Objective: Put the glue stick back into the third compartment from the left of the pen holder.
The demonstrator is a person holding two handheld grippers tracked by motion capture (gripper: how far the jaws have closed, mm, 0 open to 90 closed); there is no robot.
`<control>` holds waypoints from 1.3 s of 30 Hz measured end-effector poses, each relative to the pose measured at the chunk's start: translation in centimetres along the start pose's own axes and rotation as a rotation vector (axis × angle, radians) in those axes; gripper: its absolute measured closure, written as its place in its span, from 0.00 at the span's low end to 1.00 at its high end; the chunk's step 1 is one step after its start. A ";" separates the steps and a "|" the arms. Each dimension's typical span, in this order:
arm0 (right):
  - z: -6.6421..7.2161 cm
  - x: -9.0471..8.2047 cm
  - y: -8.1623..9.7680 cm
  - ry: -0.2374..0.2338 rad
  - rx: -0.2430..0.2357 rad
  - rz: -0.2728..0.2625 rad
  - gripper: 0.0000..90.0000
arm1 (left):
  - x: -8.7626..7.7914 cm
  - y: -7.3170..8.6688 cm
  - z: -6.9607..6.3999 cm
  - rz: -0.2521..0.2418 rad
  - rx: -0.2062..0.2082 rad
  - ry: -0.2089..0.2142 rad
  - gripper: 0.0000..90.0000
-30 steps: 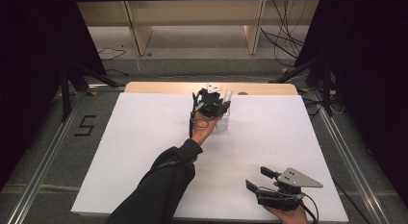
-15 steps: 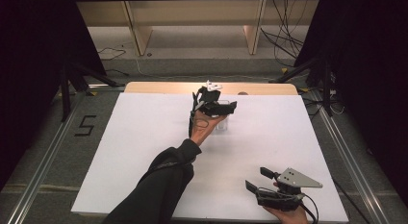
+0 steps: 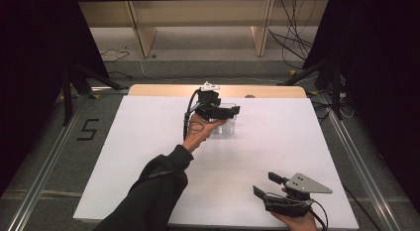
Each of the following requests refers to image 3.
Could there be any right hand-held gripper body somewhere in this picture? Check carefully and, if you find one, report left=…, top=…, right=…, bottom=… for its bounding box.
left=263, top=172, right=334, bottom=219

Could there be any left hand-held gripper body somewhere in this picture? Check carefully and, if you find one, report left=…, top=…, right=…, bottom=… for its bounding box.
left=196, top=81, right=232, bottom=122

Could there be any clear plastic organizer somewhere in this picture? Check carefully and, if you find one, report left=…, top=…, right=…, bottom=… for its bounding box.
left=211, top=102, right=238, bottom=136

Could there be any person's left hand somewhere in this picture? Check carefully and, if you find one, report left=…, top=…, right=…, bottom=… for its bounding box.
left=182, top=112, right=229, bottom=153

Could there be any person's right hand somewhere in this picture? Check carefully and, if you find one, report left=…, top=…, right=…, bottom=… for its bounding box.
left=270, top=210, right=320, bottom=231

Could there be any white table board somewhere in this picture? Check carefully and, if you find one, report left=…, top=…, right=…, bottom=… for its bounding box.
left=72, top=94, right=361, bottom=230

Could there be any light wooden shelf unit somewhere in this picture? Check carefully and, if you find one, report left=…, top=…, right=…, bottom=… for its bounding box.
left=78, top=0, right=331, bottom=58

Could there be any black metal stand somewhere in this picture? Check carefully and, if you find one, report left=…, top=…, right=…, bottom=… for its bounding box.
left=60, top=63, right=130, bottom=126
left=276, top=56, right=345, bottom=121

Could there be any black curtain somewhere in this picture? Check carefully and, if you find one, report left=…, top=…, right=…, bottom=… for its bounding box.
left=0, top=0, right=111, bottom=196
left=302, top=0, right=420, bottom=205

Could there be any left hand-held gripper cable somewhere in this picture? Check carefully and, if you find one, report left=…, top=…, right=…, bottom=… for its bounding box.
left=182, top=88, right=206, bottom=141

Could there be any hand-held gripper cable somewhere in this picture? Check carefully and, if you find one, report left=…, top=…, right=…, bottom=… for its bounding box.
left=182, top=88, right=206, bottom=141
left=308, top=199, right=330, bottom=231

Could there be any right hand-held gripper cable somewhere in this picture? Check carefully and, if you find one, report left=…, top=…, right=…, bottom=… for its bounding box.
left=308, top=199, right=330, bottom=231

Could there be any aluminium floor rail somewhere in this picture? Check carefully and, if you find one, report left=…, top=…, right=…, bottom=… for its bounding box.
left=6, top=94, right=92, bottom=231
left=318, top=91, right=403, bottom=231

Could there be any bundle of black cables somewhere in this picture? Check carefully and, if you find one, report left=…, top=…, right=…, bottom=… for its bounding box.
left=266, top=0, right=319, bottom=70

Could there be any thin black floor cable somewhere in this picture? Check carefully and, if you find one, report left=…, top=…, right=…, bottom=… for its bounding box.
left=99, top=47, right=132, bottom=63

